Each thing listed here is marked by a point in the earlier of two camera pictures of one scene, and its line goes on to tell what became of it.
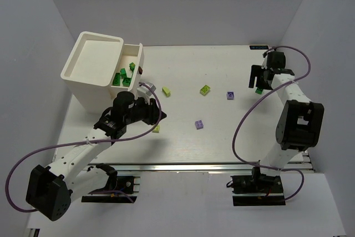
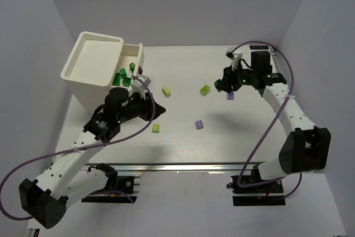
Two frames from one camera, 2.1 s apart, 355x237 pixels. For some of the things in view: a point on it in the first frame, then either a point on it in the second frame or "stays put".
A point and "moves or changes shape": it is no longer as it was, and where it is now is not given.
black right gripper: x=258 y=73 to x=227 y=79
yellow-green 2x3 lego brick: x=204 y=90 stays put
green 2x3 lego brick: x=132 y=66 stays put
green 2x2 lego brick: x=123 y=72 stays put
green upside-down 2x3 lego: x=116 y=80 stays put
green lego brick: x=259 y=91 moves or changes shape
